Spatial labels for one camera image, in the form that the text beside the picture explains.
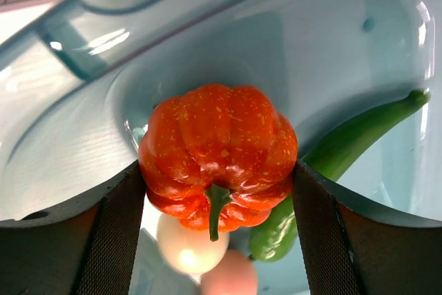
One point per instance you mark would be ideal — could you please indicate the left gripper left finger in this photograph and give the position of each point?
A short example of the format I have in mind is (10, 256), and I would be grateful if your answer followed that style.
(84, 245)

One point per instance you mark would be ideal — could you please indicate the teal plastic tub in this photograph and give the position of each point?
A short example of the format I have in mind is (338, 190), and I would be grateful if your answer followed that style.
(79, 84)

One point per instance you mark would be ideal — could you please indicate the white toy egg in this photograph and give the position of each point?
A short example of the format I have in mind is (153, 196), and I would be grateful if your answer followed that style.
(189, 251)

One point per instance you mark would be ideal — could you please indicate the green toy pepper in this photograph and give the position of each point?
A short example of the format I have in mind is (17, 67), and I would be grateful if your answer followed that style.
(331, 157)

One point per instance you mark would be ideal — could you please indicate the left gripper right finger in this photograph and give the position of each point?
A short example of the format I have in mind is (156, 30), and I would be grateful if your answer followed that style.
(353, 245)

